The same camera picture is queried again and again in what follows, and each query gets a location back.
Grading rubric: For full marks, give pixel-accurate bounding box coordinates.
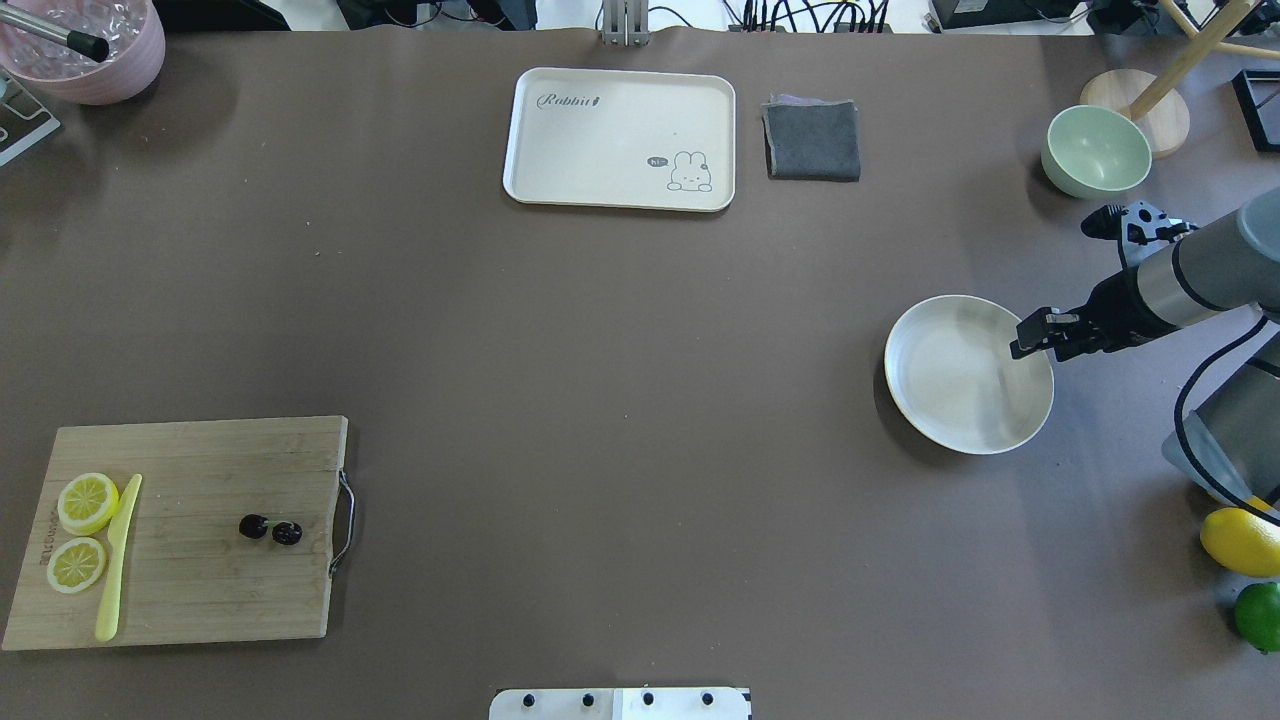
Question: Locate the wooden cup stand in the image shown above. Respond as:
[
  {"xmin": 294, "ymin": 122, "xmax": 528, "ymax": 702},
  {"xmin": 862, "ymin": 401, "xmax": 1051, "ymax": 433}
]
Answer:
[{"xmin": 1079, "ymin": 1, "xmax": 1277, "ymax": 158}]

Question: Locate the white round plate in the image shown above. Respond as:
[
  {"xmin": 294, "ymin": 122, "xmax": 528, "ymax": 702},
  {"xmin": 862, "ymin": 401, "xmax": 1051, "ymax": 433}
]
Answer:
[{"xmin": 883, "ymin": 293, "xmax": 1055, "ymax": 455}]

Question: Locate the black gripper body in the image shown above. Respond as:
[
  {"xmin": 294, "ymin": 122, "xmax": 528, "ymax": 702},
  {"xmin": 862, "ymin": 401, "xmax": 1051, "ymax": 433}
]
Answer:
[{"xmin": 1053, "ymin": 270, "xmax": 1151, "ymax": 363}]

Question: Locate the aluminium frame post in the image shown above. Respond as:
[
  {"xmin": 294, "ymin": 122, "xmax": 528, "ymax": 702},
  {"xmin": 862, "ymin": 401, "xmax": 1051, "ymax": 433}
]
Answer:
[{"xmin": 600, "ymin": 0, "xmax": 652, "ymax": 47}]

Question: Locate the grey folded cloth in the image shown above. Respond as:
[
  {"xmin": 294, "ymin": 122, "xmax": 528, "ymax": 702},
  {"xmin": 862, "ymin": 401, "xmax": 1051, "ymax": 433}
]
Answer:
[{"xmin": 762, "ymin": 95, "xmax": 861, "ymax": 182}]

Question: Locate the mint green bowl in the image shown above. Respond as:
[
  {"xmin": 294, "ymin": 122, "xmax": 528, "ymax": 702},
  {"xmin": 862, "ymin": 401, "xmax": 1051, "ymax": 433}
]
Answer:
[{"xmin": 1039, "ymin": 105, "xmax": 1153, "ymax": 199}]

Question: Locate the yellow lemon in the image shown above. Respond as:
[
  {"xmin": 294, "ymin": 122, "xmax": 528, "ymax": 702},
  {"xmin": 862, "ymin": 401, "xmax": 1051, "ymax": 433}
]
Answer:
[{"xmin": 1199, "ymin": 509, "xmax": 1279, "ymax": 578}]

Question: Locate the yellow plastic knife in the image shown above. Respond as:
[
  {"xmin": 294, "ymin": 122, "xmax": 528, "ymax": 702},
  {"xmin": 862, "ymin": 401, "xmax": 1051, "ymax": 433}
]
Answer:
[{"xmin": 93, "ymin": 474, "xmax": 145, "ymax": 643}]

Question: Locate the wooden cutting board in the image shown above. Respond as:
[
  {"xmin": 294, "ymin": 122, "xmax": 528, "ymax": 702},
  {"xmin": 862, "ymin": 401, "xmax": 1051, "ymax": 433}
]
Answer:
[{"xmin": 3, "ymin": 416, "xmax": 348, "ymax": 651}]

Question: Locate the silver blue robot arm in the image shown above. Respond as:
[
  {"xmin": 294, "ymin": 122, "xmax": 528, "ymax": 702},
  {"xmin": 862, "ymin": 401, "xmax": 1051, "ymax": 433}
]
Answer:
[{"xmin": 1009, "ymin": 190, "xmax": 1279, "ymax": 514}]

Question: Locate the dark red cherry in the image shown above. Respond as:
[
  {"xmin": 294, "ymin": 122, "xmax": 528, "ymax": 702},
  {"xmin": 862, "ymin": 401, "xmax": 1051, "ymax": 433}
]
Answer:
[{"xmin": 271, "ymin": 521, "xmax": 305, "ymax": 546}]

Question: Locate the green lime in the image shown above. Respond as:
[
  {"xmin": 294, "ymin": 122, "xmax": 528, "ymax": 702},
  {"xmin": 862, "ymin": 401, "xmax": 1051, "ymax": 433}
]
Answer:
[{"xmin": 1233, "ymin": 582, "xmax": 1279, "ymax": 653}]

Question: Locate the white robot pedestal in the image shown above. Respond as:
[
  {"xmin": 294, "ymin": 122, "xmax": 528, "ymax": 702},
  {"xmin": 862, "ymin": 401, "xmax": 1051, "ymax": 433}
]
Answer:
[{"xmin": 488, "ymin": 685, "xmax": 753, "ymax": 719}]

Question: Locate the pink bowl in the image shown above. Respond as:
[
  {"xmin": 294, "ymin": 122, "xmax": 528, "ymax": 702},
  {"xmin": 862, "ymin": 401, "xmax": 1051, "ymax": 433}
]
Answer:
[{"xmin": 1, "ymin": 1, "xmax": 166, "ymax": 105}]

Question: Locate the cream rabbit tray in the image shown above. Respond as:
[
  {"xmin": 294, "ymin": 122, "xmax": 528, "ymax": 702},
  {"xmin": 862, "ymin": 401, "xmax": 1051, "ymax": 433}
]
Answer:
[{"xmin": 503, "ymin": 67, "xmax": 737, "ymax": 213}]

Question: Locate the lemon slice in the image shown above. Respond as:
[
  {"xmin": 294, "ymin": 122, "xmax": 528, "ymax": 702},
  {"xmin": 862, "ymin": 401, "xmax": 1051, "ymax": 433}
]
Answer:
[
  {"xmin": 55, "ymin": 471, "xmax": 120, "ymax": 536},
  {"xmin": 46, "ymin": 536, "xmax": 109, "ymax": 594}
]

